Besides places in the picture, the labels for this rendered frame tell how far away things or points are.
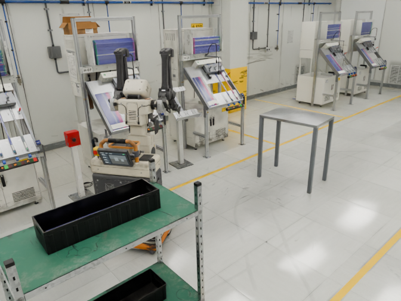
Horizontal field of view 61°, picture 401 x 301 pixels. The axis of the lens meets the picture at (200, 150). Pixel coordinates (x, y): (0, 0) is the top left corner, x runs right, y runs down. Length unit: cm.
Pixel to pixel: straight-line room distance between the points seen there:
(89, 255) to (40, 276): 20
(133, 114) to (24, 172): 151
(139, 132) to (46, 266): 173
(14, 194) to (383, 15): 925
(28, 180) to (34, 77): 197
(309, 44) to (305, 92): 100
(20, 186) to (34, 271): 251
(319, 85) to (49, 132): 532
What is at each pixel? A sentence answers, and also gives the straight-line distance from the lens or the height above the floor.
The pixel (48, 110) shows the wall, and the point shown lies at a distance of 564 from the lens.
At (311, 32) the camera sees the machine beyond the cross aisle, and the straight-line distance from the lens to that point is 771.
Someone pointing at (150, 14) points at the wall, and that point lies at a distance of 632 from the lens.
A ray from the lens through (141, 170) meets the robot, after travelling 272.
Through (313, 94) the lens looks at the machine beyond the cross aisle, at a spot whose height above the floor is 27.
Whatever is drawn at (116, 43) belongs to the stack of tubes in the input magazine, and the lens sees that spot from 427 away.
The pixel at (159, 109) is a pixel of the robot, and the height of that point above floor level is 115.
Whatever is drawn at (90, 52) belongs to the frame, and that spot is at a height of 153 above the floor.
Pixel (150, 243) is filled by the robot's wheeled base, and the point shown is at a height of 13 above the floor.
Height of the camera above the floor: 188
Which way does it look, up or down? 22 degrees down
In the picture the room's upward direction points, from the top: 2 degrees counter-clockwise
